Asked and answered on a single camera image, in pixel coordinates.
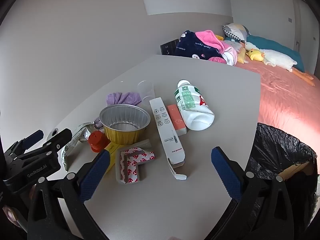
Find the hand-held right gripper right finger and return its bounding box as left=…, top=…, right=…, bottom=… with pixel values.
left=211, top=146, right=300, bottom=240

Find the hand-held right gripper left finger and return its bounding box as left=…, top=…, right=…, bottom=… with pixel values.
left=26, top=150, right=112, bottom=240

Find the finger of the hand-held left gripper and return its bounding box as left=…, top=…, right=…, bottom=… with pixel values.
left=14, top=128, right=73, bottom=162
left=4, top=129, right=44, bottom=157

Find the silver foil wrapper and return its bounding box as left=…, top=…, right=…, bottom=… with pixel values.
left=60, top=122, right=98, bottom=172

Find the yellow snack packet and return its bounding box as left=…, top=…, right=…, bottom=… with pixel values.
left=104, top=142, right=121, bottom=174

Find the red plastic cap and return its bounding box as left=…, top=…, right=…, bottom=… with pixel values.
left=87, top=130, right=110, bottom=153

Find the trash bin with black bag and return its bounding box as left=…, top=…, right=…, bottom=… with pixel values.
left=244, top=122, right=318, bottom=240

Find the gold foil bowl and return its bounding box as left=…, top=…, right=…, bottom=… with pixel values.
left=99, top=104, right=151, bottom=145

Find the long white cardboard box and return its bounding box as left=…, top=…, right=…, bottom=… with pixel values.
left=149, top=97, right=187, bottom=180

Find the small orange box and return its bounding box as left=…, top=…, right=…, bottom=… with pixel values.
left=167, top=104, right=187, bottom=136

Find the white plastic bottle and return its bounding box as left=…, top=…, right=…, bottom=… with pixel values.
left=173, top=79, right=215, bottom=131

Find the person's left hand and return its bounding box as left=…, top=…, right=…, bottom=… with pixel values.
left=3, top=204, right=20, bottom=223

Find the brown cardboard piece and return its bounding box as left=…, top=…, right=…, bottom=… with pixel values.
left=278, top=161, right=315, bottom=180

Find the purple plastic bag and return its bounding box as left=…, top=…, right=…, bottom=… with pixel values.
left=93, top=92, right=143, bottom=130

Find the clear plastic cup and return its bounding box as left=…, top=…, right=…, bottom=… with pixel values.
left=137, top=80, right=155, bottom=101

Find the bed with pink sheet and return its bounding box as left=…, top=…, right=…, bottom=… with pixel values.
left=232, top=39, right=320, bottom=147

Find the yellow duck plush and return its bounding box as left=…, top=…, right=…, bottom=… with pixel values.
left=247, top=48, right=265, bottom=62

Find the white goose plush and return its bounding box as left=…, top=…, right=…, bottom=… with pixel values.
left=244, top=41, right=315, bottom=87

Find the navy printed blanket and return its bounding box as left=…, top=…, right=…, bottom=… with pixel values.
left=174, top=30, right=225, bottom=61

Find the teal pillow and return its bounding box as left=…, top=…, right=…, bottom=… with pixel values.
left=246, top=34, right=305, bottom=73

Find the pink fleece cloth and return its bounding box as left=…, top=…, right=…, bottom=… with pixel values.
left=195, top=29, right=238, bottom=66

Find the checked pillow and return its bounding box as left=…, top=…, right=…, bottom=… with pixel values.
left=222, top=23, right=250, bottom=42

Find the white door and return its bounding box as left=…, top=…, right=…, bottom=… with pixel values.
left=291, top=0, right=318, bottom=55

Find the black wall socket panel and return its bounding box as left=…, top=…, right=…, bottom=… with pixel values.
left=160, top=39, right=179, bottom=56

